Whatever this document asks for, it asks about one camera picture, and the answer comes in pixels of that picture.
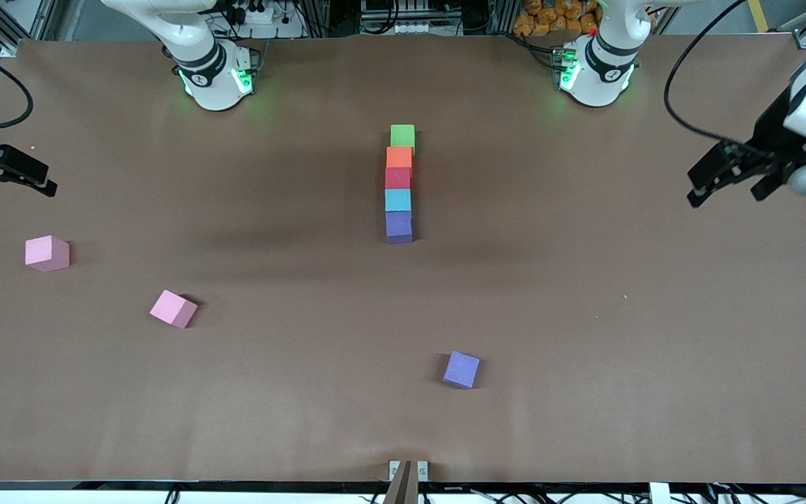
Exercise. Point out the pink foam cube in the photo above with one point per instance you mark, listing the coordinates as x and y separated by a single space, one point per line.
173 309
46 253

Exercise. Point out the purple foam cube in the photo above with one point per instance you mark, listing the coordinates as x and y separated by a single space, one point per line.
461 369
399 227

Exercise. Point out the silver table edge bracket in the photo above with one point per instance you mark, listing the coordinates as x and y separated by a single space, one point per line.
394 470

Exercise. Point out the blue foam cube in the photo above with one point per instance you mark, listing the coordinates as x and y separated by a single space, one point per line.
397 200

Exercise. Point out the orange bagged objects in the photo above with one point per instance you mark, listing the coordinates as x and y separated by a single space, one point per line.
550 19

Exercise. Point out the silver equipment box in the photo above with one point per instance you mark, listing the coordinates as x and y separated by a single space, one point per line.
403 21

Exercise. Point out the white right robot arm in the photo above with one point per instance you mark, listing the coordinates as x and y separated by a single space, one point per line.
214 84

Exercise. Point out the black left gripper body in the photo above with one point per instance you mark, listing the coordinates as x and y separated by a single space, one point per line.
772 143

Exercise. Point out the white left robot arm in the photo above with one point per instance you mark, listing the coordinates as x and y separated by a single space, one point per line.
595 77

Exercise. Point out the orange foam cube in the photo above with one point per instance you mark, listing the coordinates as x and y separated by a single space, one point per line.
399 157

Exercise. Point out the grey-brown mounting post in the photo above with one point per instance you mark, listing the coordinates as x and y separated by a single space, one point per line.
403 490

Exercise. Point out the red foam cube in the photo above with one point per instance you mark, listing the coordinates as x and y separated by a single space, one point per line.
397 178

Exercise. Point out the green foam cube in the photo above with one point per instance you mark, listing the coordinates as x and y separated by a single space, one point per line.
403 135

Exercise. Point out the white power strip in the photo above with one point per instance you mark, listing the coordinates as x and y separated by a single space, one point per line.
263 15

